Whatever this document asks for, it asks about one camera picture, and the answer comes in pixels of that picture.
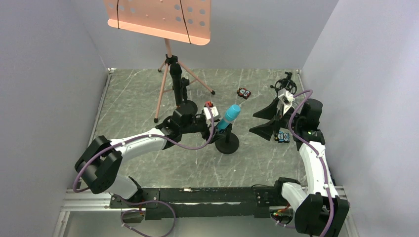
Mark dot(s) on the black shock mount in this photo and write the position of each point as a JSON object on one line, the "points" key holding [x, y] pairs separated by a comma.
{"points": [[286, 83]]}

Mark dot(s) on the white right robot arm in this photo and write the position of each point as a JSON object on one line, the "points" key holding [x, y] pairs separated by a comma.
{"points": [[318, 210]]}

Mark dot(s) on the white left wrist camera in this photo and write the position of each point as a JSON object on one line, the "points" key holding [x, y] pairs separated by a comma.
{"points": [[211, 111]]}

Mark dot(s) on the small black mic stand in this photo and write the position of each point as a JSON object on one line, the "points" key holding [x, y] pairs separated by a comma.
{"points": [[226, 142]]}

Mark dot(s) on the blue owl block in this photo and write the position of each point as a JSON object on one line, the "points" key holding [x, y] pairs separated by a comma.
{"points": [[282, 137]]}

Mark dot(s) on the pink music stand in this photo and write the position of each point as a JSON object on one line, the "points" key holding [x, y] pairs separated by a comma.
{"points": [[185, 21]]}

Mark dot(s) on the blue microphone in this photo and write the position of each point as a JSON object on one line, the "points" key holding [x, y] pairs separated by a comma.
{"points": [[231, 114]]}

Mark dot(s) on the black round-base mic stand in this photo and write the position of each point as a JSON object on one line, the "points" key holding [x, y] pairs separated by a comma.
{"points": [[187, 105]]}

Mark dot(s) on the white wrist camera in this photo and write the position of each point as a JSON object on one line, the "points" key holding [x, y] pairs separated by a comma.
{"points": [[211, 111], [287, 99]]}

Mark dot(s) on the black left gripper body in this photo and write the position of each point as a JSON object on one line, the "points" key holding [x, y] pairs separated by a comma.
{"points": [[213, 124]]}

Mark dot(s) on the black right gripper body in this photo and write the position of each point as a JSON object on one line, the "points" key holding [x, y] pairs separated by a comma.
{"points": [[279, 120]]}

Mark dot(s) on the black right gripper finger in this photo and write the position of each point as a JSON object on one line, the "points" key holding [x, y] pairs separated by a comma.
{"points": [[268, 112], [266, 130]]}

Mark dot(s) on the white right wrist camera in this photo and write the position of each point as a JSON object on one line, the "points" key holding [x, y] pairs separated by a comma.
{"points": [[287, 99]]}

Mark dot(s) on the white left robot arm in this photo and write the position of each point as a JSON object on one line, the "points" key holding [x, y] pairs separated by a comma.
{"points": [[99, 165]]}

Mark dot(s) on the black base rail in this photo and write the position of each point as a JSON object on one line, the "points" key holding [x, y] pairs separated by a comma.
{"points": [[257, 201]]}

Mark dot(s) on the red owl block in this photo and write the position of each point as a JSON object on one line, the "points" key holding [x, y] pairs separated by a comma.
{"points": [[243, 92]]}

